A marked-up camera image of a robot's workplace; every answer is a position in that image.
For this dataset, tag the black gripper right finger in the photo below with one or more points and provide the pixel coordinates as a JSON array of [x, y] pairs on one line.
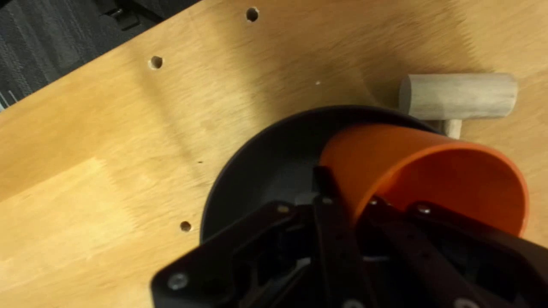
[[445, 256]]

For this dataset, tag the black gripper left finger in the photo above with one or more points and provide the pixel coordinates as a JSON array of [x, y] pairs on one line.
[[331, 250]]

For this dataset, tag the orange plastic cup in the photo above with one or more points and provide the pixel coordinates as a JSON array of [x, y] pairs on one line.
[[433, 176]]

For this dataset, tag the black bowl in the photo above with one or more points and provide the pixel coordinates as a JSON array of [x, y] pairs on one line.
[[267, 164]]

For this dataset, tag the small wooden mallet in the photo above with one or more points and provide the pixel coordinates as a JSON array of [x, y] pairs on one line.
[[456, 96]]

